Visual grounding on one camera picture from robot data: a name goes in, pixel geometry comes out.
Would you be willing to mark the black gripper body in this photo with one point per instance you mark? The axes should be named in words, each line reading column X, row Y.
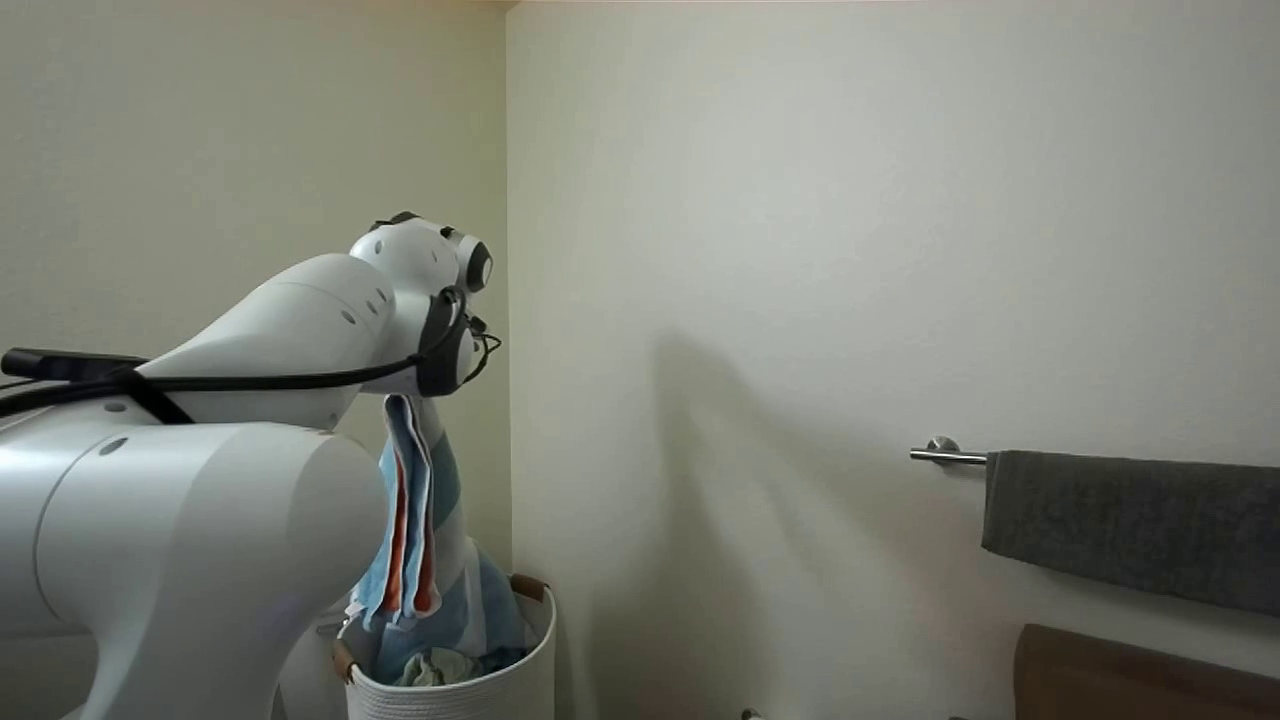
column 442, row 344

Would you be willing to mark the blue white striped towel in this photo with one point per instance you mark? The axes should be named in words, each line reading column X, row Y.
column 442, row 572

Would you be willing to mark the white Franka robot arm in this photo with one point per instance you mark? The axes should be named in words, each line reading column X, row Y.
column 201, row 533

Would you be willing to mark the chrome towel bar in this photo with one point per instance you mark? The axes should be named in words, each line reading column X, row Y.
column 950, row 452

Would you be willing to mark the grey hanging towel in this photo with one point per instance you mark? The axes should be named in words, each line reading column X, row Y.
column 1145, row 525

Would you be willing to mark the brown armchair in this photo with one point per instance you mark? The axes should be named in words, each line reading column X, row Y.
column 1145, row 680

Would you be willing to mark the black camera on stand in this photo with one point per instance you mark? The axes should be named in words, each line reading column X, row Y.
column 61, row 361

